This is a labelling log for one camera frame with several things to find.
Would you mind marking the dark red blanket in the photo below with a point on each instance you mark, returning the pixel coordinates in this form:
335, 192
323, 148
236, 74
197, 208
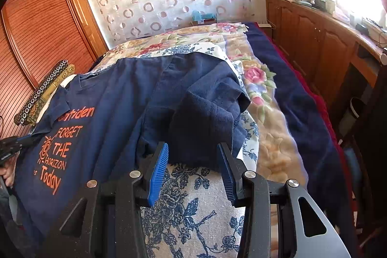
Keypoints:
325, 116

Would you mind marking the white waste bin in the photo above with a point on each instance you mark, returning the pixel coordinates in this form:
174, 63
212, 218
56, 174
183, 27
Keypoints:
357, 107

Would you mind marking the teal plastic object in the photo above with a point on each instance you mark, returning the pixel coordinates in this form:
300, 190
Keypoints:
202, 17

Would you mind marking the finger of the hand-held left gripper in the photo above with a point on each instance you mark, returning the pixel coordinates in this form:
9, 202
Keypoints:
18, 143

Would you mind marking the wooden sideboard cabinet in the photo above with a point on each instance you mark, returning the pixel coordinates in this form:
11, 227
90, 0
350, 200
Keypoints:
317, 43

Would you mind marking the clutter on cabinet top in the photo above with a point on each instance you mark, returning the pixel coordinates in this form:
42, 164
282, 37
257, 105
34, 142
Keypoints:
323, 1

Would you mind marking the navy blue blanket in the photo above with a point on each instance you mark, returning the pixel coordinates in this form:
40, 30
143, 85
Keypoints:
296, 88

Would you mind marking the blue floral white bedsheet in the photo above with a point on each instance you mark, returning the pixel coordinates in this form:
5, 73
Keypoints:
187, 215

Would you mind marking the pink rose floral blanket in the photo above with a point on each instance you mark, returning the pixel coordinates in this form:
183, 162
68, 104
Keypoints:
266, 131

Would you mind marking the navy t-shirt with orange print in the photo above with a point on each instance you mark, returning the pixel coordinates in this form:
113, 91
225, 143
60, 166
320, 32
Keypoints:
115, 113

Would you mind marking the wooden wardrobe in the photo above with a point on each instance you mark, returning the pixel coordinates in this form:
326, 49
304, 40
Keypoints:
39, 34

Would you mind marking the gold patterned bolster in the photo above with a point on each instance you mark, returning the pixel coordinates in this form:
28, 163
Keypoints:
60, 79

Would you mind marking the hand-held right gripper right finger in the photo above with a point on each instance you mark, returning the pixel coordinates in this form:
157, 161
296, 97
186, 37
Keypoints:
227, 178

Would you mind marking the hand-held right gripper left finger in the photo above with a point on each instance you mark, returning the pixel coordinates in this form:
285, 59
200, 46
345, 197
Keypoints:
157, 175

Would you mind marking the dark cloth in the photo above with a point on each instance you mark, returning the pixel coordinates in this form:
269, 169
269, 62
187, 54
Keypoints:
12, 221

